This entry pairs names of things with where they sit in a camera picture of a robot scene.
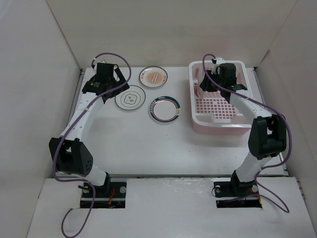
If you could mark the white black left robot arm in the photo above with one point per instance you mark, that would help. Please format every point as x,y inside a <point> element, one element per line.
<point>69,152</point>

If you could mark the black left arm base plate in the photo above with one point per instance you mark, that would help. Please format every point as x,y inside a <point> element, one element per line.
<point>114,199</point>

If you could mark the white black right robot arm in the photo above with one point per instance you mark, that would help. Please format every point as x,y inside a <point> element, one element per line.
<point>267,136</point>

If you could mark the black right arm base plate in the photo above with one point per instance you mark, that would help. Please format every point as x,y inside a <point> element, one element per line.
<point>230,194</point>

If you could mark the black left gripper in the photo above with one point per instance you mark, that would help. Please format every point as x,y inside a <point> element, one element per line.
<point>121,81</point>

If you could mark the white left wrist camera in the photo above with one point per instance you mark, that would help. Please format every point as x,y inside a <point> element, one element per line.
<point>95,61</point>

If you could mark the white plate grey floral emblem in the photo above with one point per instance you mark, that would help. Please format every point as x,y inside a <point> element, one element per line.
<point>131,99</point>

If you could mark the green red rimmed plate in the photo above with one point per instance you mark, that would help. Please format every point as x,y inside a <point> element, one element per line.
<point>164,109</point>

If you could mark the white pink dish rack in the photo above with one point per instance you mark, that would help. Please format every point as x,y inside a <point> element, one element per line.
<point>211,113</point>

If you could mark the orange sunburst plate by wall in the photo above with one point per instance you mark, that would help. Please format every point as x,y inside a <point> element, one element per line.
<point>153,76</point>

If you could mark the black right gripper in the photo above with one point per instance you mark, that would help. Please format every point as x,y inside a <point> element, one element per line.
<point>205,85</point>

